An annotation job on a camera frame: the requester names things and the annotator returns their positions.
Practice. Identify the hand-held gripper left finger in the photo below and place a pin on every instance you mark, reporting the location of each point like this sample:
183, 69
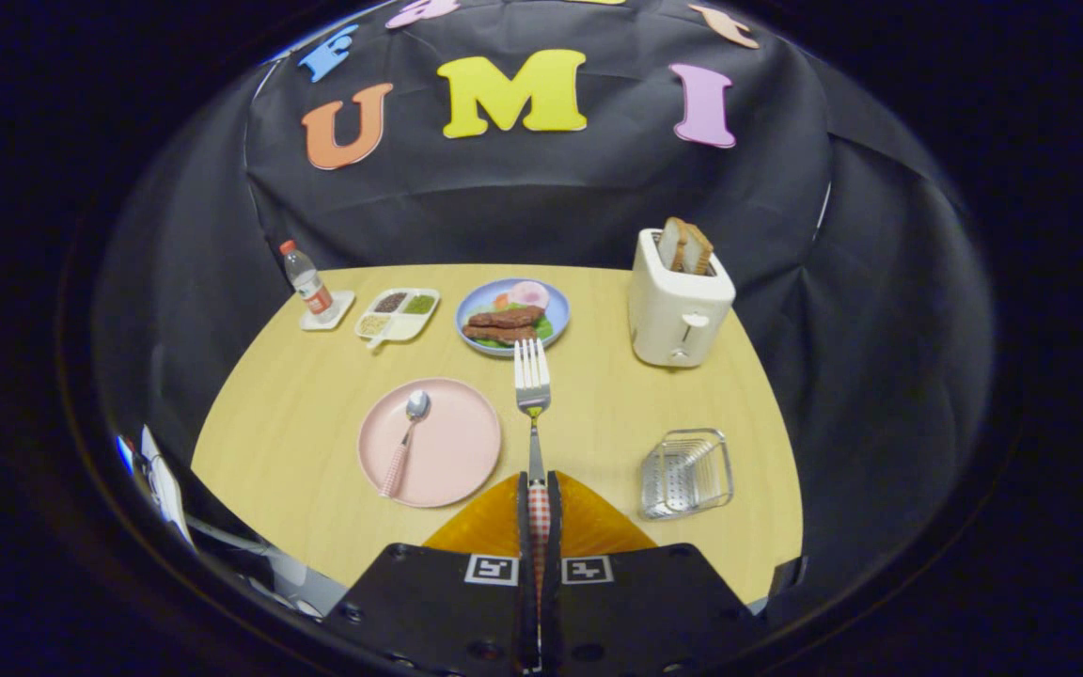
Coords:
438, 611

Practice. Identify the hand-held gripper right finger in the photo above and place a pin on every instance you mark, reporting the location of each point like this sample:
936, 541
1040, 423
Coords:
645, 611

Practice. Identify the pink plate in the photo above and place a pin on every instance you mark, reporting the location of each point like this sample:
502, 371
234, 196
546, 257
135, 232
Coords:
457, 442

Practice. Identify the brown meat piece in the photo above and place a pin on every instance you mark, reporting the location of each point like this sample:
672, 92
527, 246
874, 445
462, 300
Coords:
499, 333
518, 317

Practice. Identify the white divided dish with grains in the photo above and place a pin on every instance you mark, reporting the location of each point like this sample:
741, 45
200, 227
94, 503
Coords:
400, 324

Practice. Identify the white toaster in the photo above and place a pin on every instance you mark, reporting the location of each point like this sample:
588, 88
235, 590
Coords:
673, 320

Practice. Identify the green lettuce leaves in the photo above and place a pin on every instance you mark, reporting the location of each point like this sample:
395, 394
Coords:
543, 329

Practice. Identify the open laptop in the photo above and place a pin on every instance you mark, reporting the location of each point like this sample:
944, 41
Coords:
165, 484

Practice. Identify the blue plate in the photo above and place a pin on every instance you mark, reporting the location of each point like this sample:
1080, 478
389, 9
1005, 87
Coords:
560, 315

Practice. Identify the white square coaster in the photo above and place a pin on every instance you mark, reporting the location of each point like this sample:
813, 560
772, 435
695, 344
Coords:
339, 306

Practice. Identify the pink ham slice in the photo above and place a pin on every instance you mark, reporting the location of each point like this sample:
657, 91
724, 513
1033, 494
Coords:
529, 294

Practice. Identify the clear water bottle red label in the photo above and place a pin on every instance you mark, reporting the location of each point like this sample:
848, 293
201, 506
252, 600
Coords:
306, 282

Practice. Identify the toast bread slice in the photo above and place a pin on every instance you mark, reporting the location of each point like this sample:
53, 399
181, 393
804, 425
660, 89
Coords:
671, 243
698, 252

